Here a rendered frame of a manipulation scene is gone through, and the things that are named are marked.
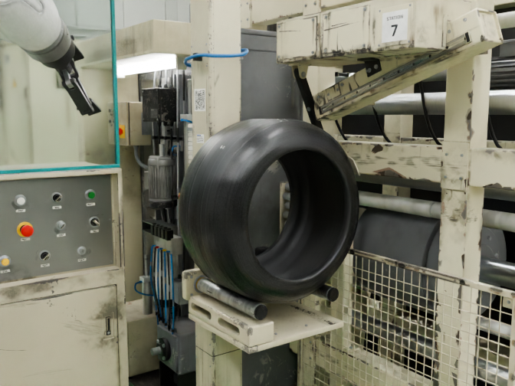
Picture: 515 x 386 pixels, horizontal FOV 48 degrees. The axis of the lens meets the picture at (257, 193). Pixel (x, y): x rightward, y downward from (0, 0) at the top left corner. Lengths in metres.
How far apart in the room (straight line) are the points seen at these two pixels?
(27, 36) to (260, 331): 1.03
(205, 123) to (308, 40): 0.44
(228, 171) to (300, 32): 0.62
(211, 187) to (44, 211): 0.73
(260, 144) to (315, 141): 0.19
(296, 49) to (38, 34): 1.09
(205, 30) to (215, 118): 0.29
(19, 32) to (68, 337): 1.36
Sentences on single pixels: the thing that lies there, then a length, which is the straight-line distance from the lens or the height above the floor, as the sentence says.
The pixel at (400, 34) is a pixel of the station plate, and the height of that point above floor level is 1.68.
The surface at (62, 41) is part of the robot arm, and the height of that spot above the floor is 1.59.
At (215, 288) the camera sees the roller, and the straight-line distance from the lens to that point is 1.84.
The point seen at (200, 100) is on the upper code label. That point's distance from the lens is 1.96.
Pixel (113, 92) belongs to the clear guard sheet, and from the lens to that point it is 2.14.
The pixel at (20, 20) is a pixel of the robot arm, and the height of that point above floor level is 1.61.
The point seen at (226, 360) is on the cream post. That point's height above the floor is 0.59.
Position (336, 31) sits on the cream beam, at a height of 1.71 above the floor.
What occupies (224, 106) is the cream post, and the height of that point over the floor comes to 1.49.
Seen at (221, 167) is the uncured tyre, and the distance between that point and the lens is 1.57.
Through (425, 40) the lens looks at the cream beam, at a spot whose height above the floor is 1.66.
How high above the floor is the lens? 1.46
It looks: 8 degrees down
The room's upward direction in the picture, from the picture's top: straight up
